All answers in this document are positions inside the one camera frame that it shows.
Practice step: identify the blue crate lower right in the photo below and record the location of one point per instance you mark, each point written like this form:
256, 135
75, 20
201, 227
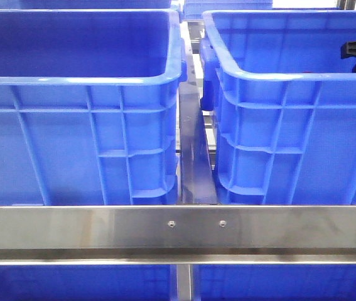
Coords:
277, 282

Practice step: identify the large blue crate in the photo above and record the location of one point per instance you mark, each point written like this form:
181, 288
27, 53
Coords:
88, 106
283, 137

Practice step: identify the large blue crate left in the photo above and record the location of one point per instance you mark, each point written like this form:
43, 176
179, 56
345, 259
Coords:
88, 106

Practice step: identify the blue crate rear right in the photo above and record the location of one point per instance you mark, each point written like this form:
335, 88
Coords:
192, 10

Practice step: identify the blue crate rear left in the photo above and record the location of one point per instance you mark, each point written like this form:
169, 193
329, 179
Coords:
89, 4

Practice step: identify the steel centre divider bar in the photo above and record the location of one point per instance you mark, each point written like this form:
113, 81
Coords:
196, 181

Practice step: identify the steel vertical rack post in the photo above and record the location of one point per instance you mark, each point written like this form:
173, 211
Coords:
184, 282

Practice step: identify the large blue crate right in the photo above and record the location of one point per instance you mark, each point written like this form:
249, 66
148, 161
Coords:
283, 137

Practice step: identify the blue crate lower left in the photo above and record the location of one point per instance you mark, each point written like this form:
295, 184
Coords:
87, 282

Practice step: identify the stainless steel rack rail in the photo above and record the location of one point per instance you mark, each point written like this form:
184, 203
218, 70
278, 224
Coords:
188, 234

